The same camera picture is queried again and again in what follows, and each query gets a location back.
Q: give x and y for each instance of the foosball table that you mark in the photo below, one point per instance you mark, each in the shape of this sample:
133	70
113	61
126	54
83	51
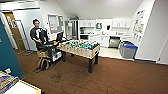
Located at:
80	48

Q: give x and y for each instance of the black coffee machine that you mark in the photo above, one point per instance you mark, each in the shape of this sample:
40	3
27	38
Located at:
82	30

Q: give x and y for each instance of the white sink base cabinet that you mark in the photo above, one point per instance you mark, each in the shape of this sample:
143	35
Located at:
100	41

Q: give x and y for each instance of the grey bin green lid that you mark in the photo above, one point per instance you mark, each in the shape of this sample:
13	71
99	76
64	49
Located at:
125	42

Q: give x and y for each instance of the brown backpack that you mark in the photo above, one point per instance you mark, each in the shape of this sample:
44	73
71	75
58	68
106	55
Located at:
42	64

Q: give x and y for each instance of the grey bin blue lid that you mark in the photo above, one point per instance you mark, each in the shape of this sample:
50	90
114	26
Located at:
129	51

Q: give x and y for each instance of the man in dark shirt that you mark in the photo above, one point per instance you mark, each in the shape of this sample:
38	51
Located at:
37	35

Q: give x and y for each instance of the brown wooden door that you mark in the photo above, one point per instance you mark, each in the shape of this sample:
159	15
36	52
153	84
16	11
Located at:
15	31

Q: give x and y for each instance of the yellow air hockey table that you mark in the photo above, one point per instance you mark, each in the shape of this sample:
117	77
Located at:
20	88

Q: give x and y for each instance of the white floor outlet plate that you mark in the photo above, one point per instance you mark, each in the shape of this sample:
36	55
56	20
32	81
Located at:
8	71

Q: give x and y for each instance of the grey wall board with papers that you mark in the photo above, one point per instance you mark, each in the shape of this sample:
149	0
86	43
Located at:
55	23

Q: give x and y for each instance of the large colourful wall poster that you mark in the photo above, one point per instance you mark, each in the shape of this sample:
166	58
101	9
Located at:
138	21

